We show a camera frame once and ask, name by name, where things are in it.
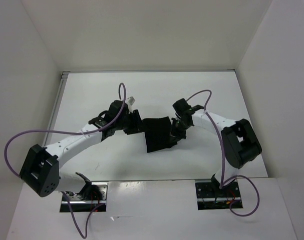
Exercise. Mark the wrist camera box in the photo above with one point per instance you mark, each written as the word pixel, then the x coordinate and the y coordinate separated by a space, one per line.
pixel 115 107
pixel 181 106

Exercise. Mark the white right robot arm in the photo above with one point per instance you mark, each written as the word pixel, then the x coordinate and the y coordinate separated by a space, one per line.
pixel 237 138

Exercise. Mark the black skirt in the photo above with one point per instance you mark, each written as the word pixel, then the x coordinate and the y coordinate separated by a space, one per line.
pixel 157 134

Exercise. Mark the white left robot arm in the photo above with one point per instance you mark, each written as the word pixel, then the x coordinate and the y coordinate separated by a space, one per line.
pixel 41 169

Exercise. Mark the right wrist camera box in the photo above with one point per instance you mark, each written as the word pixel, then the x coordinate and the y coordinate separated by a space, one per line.
pixel 181 106

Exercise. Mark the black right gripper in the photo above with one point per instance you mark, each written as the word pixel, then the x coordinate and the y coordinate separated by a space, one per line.
pixel 174 132

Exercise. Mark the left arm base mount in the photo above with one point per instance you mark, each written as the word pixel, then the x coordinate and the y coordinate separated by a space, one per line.
pixel 94 200

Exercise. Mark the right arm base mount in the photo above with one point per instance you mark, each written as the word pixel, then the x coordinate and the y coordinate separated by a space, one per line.
pixel 210 197

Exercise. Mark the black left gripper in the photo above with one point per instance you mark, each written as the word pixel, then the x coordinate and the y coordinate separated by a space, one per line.
pixel 137 125

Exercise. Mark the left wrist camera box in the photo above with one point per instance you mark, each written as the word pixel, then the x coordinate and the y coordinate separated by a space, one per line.
pixel 115 107

